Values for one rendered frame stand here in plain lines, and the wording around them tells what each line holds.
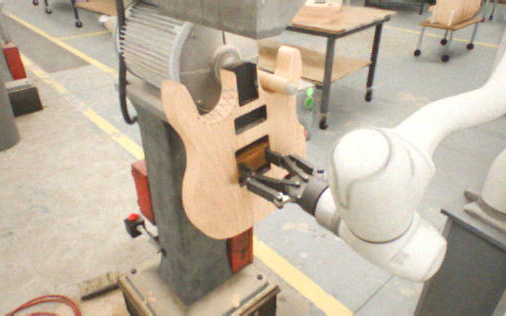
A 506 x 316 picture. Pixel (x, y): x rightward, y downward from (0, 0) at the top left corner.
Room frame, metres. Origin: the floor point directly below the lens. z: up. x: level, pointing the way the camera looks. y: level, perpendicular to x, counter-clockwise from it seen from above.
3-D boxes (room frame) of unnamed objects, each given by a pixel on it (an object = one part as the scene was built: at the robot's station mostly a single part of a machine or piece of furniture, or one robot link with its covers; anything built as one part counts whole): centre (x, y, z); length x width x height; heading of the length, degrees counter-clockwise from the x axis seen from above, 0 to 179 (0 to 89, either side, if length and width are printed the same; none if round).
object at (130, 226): (1.14, 0.44, 0.46); 0.25 x 0.07 x 0.08; 42
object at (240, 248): (1.20, 0.11, 0.49); 0.25 x 0.12 x 0.37; 42
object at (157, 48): (1.05, 0.19, 1.25); 0.41 x 0.27 x 0.26; 42
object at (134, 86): (1.09, 0.24, 1.11); 0.36 x 0.24 x 0.04; 42
